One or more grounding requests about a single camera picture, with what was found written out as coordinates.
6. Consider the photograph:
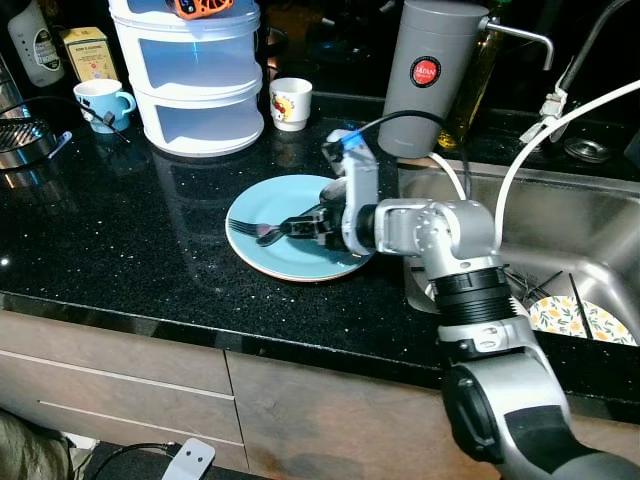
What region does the stainless steel sink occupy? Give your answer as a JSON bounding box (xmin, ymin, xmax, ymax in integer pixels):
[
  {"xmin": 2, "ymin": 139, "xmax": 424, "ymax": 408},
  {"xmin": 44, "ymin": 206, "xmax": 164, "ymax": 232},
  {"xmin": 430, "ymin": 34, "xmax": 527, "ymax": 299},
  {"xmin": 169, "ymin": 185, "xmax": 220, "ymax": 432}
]
[{"xmin": 398, "ymin": 163, "xmax": 640, "ymax": 347}]

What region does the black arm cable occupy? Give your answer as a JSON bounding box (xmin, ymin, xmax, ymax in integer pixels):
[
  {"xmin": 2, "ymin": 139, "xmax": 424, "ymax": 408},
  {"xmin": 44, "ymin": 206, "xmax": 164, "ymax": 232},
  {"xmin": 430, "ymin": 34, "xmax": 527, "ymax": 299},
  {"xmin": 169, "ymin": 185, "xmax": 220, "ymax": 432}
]
[{"xmin": 345, "ymin": 108, "xmax": 473, "ymax": 193}]

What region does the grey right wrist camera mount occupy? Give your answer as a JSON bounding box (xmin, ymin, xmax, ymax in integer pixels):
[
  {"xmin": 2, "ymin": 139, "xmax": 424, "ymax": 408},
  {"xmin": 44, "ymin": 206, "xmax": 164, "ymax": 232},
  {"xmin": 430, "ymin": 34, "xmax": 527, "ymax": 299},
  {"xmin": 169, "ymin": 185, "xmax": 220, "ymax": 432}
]
[{"xmin": 323, "ymin": 129, "xmax": 382, "ymax": 257}]

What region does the orange plastic item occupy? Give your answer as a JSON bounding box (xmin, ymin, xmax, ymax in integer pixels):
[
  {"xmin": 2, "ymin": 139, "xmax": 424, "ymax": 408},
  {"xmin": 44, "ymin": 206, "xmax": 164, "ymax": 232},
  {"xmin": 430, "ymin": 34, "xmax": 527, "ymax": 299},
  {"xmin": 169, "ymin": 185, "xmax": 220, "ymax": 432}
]
[{"xmin": 165, "ymin": 0, "xmax": 237, "ymax": 21}]

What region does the olive oil bottle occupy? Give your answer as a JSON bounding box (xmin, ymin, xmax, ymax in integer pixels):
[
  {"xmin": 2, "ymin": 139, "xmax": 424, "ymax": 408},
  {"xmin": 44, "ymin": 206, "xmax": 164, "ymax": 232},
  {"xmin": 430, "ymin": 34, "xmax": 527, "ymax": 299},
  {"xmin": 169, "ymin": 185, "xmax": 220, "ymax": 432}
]
[{"xmin": 438, "ymin": 28, "xmax": 502, "ymax": 152}]

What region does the olive green cloth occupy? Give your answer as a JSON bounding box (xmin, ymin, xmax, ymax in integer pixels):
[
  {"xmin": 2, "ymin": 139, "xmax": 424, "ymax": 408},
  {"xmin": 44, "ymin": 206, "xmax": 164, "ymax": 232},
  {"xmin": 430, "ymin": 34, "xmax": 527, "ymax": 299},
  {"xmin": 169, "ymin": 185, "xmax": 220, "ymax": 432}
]
[{"xmin": 0, "ymin": 407, "xmax": 73, "ymax": 480}]

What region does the dark metal fork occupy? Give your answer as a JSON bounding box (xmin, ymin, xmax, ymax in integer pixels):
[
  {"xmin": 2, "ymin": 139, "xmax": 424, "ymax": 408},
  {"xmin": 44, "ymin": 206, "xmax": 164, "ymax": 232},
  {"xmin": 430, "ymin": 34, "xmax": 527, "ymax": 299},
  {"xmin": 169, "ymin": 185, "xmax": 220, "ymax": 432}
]
[{"xmin": 228, "ymin": 217, "xmax": 291, "ymax": 247}]

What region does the long white hose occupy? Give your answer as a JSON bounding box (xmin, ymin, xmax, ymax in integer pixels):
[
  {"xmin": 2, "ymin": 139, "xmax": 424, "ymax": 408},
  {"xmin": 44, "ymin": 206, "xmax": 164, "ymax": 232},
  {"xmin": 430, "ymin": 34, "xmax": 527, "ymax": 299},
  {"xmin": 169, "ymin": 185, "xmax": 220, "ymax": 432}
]
[{"xmin": 494, "ymin": 79, "xmax": 640, "ymax": 251}]

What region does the dark chopstick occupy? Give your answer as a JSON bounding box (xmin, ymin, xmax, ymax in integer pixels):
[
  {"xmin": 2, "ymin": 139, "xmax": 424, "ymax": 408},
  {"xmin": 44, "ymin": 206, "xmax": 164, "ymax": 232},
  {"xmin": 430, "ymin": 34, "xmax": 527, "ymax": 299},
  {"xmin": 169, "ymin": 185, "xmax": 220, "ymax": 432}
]
[{"xmin": 568, "ymin": 274, "xmax": 592, "ymax": 337}]

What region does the white hose connector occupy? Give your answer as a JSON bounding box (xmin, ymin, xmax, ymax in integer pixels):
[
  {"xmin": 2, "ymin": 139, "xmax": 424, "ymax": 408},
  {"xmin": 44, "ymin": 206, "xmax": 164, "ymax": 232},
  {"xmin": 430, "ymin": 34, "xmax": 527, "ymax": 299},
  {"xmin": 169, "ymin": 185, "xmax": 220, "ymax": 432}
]
[{"xmin": 518, "ymin": 87, "xmax": 572, "ymax": 143}]

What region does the shallow brown drawer front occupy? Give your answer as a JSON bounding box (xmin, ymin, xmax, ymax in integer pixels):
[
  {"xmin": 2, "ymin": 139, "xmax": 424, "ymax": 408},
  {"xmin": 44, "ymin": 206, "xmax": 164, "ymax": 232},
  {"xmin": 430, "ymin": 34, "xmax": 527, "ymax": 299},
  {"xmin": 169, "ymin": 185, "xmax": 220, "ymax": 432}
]
[{"xmin": 0, "ymin": 309, "xmax": 234, "ymax": 397}]

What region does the plain white plate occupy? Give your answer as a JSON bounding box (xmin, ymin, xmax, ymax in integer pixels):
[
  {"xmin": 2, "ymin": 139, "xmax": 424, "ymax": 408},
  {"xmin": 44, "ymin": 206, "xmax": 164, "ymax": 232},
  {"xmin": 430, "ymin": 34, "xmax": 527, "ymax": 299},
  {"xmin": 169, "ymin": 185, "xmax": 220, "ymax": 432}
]
[{"xmin": 424, "ymin": 268, "xmax": 532, "ymax": 323}]

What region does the light blue mug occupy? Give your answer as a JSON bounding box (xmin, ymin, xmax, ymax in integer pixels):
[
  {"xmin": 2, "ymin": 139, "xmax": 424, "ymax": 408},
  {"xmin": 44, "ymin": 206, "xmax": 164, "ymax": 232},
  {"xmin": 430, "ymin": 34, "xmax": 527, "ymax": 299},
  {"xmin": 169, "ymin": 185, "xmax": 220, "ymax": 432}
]
[{"xmin": 73, "ymin": 78, "xmax": 138, "ymax": 135}]

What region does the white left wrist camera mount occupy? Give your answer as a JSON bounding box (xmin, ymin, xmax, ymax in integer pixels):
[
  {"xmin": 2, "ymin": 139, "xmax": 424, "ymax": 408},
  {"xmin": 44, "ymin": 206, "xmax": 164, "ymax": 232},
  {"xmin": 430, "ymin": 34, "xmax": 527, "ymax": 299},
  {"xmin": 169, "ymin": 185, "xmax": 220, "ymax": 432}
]
[{"xmin": 159, "ymin": 437, "xmax": 217, "ymax": 480}]

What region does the white bottle with label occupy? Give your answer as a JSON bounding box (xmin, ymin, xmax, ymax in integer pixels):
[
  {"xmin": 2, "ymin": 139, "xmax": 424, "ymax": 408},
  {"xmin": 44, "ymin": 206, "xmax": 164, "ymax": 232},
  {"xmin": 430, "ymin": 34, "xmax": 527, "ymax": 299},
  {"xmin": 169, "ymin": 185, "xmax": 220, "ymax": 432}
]
[{"xmin": 4, "ymin": 0, "xmax": 67, "ymax": 89}]

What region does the metal mesh strainer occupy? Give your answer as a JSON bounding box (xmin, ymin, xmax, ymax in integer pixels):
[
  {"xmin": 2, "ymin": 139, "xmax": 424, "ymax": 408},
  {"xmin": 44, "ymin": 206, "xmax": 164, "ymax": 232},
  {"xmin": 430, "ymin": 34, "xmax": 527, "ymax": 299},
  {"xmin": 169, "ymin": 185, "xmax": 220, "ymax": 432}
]
[{"xmin": 0, "ymin": 113, "xmax": 73, "ymax": 172}]

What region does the black tap hose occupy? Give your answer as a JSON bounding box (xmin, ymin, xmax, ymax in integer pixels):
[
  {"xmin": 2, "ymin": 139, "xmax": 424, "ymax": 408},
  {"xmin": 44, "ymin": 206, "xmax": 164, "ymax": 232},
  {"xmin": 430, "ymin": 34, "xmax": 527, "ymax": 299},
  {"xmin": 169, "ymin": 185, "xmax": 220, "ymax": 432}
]
[{"xmin": 555, "ymin": 0, "xmax": 633, "ymax": 97}]

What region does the metal tap spout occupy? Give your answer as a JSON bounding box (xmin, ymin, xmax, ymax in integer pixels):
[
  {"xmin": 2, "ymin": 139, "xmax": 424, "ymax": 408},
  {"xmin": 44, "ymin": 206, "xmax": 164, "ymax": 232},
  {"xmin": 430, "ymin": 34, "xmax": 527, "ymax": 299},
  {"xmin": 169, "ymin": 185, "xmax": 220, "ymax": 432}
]
[{"xmin": 484, "ymin": 17, "xmax": 556, "ymax": 72}]

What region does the round metal drain cap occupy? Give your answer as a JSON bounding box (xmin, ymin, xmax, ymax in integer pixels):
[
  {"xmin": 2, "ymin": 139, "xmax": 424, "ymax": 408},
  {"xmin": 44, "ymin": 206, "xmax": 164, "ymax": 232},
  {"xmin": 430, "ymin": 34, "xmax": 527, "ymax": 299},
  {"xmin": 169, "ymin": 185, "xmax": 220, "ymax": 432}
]
[{"xmin": 564, "ymin": 137, "xmax": 612, "ymax": 164}]

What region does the light blue plate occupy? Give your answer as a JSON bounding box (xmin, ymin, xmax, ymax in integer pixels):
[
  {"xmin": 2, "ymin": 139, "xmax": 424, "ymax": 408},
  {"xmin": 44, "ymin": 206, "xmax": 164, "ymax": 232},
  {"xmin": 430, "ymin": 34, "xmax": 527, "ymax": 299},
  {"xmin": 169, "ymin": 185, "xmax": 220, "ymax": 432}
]
[{"xmin": 225, "ymin": 174, "xmax": 377, "ymax": 284}]

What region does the grey canister with red label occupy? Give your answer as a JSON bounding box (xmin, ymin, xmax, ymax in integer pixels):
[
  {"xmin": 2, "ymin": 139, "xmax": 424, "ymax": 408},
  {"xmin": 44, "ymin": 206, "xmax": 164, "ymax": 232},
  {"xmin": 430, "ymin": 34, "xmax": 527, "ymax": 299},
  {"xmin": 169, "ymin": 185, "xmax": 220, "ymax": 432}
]
[{"xmin": 378, "ymin": 0, "xmax": 492, "ymax": 160}]

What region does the white cup with print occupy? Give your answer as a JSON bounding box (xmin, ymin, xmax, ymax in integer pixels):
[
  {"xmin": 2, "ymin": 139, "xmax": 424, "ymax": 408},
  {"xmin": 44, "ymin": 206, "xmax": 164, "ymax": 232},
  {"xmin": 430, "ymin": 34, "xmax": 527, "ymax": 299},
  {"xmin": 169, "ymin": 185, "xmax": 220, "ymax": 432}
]
[{"xmin": 269, "ymin": 77, "xmax": 314, "ymax": 133}]

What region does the short white hose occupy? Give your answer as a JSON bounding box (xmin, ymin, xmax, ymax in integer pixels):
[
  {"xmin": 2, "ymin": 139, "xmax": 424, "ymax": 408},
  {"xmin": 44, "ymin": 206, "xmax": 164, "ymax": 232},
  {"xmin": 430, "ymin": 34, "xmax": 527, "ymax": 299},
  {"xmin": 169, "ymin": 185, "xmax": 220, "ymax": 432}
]
[{"xmin": 429, "ymin": 151, "xmax": 470, "ymax": 202}]

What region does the brown cabinet panel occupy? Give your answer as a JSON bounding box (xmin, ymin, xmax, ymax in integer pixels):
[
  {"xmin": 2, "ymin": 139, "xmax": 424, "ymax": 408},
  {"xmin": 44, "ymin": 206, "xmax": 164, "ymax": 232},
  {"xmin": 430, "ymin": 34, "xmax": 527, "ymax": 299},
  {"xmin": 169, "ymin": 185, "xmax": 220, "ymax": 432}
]
[{"xmin": 224, "ymin": 349, "xmax": 483, "ymax": 480}]

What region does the deep brown drawer front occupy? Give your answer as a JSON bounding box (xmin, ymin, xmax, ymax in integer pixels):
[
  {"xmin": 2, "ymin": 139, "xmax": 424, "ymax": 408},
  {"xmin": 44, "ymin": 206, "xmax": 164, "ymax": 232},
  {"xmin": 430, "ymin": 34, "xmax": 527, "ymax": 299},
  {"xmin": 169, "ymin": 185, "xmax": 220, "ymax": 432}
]
[{"xmin": 0, "ymin": 351, "xmax": 250, "ymax": 474}]

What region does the white stacked plastic container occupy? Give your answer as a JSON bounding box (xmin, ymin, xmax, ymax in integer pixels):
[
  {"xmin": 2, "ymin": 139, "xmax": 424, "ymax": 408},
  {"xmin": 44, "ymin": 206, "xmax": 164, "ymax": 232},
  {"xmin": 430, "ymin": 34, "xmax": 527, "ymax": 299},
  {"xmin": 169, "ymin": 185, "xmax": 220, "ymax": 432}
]
[{"xmin": 108, "ymin": 0, "xmax": 267, "ymax": 159}]

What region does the yellow carton box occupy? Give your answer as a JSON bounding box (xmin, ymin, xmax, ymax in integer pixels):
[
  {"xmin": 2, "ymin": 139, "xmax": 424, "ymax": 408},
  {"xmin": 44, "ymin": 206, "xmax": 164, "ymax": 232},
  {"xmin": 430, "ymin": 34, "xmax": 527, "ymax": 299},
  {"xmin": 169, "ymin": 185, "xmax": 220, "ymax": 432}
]
[{"xmin": 59, "ymin": 26, "xmax": 122, "ymax": 84}]

